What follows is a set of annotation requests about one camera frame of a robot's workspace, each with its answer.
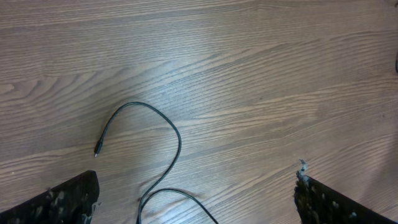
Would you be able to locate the black thin USB cable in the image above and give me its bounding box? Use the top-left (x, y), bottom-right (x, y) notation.
top-left (93, 101), bottom-right (183, 224)

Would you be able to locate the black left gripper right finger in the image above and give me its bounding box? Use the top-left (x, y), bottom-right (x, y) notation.
top-left (294, 160), bottom-right (397, 224)

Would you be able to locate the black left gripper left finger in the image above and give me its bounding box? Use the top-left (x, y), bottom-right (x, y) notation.
top-left (1, 170), bottom-right (100, 224)

